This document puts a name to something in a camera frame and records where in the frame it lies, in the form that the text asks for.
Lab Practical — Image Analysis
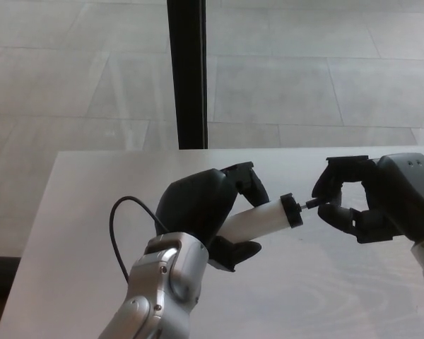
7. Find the white air pump black handle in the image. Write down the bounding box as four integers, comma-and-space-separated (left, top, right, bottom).
220, 193, 322, 245

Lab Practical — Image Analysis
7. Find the dark baseboard strip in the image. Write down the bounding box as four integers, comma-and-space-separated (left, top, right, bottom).
0, 256, 22, 301

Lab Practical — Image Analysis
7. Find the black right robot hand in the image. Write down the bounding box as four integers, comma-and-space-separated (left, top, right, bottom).
310, 153, 424, 244

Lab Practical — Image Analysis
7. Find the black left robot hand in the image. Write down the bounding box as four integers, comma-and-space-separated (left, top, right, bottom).
155, 161, 271, 273

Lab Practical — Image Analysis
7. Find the black vertical window post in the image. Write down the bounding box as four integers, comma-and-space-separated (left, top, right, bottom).
165, 0, 210, 150

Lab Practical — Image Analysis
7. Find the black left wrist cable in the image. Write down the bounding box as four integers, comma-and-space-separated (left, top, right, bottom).
109, 196, 170, 284

